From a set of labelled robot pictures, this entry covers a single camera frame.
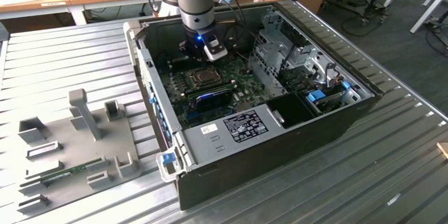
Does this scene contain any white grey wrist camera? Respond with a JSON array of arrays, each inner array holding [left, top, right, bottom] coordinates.
[[202, 34, 229, 61]]

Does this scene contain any black graphics card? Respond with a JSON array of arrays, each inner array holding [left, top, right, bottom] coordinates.
[[193, 89, 232, 114]]

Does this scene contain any metal drive cage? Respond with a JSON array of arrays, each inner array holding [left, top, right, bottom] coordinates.
[[248, 6, 317, 96]]

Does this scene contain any wooden block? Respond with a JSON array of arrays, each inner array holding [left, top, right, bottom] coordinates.
[[436, 142, 448, 161]]

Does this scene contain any silver hard disk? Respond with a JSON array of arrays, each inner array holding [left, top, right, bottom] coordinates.
[[309, 91, 346, 114]]

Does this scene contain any black PC case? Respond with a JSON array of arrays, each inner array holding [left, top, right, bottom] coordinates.
[[122, 0, 385, 211]]

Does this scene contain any CPU socket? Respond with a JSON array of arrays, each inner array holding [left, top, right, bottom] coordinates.
[[185, 63, 226, 90]]

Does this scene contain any grey power supply unit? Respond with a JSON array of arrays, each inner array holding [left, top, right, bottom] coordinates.
[[180, 103, 282, 166]]

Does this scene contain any green motherboard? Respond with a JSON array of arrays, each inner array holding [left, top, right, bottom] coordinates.
[[158, 49, 281, 130]]

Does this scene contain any green RAM stick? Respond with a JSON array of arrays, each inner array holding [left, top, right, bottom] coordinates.
[[37, 158, 105, 185]]

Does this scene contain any black RAM slot bank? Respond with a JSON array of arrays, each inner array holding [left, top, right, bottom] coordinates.
[[169, 57, 213, 72]]

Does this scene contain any black orange wire bundle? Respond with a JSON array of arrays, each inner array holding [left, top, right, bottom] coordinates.
[[324, 62, 345, 88]]

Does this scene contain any blue disk carrier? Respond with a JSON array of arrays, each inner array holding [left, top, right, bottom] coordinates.
[[305, 89, 329, 103]]

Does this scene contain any grey parts rack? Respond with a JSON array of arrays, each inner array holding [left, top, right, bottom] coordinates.
[[16, 88, 144, 216]]

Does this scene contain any dark RAM stick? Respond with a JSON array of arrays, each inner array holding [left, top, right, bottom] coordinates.
[[181, 81, 234, 98]]

